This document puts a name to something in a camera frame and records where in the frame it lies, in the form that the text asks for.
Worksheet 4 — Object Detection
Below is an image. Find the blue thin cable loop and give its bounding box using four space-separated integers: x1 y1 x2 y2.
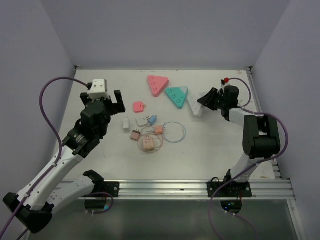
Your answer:
139 121 188 144

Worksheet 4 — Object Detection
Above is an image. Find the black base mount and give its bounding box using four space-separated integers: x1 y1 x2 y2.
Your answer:
206 176 253 198
98 181 120 198

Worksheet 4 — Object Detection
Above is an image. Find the blue small plug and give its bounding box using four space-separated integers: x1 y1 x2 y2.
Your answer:
148 115 157 126

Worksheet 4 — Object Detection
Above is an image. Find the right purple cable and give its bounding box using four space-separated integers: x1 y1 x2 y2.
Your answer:
208 77 290 240

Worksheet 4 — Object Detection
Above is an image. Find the purple cable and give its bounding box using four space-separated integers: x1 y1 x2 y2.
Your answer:
208 77 290 240
0 76 92 240

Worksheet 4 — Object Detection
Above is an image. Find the teal triangular socket adapter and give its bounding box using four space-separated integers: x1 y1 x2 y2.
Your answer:
164 86 189 110

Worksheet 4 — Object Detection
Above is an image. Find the pink triangular socket adapter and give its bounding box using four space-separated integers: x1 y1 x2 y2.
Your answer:
147 75 169 98

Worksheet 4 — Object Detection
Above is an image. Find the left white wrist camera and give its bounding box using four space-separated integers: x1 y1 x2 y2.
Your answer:
88 79 109 100

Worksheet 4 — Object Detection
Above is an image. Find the white square charger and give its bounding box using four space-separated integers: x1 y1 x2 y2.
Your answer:
122 117 130 133

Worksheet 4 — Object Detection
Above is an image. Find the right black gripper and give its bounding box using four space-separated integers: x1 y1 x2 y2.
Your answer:
197 87 227 111

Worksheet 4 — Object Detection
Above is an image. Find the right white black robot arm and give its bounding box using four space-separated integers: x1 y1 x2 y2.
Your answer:
197 85 281 197

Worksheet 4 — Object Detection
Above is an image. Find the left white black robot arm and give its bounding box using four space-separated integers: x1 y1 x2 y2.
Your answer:
3 90 126 234

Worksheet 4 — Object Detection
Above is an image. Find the white plug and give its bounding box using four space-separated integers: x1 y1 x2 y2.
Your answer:
135 116 150 127

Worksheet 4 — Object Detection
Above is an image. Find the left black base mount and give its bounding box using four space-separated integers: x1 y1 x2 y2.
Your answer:
98 181 120 198

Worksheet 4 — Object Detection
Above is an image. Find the orange plug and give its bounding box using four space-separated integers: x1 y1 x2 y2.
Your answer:
154 125 165 135

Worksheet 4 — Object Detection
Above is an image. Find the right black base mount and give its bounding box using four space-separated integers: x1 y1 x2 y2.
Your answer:
206 176 253 198

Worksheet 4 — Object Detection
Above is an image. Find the aluminium front rail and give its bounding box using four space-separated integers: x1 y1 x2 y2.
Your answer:
32 178 296 201

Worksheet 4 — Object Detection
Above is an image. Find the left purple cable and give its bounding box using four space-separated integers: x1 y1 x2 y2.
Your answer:
0 76 92 240

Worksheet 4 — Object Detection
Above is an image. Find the white triangular adapter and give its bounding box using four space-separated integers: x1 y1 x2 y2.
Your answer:
187 92 206 117

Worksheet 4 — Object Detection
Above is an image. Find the beige pink charger plug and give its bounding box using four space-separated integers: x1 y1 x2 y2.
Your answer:
130 129 141 141

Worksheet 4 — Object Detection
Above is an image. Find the orange thin cable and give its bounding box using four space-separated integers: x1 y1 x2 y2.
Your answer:
137 126 166 155

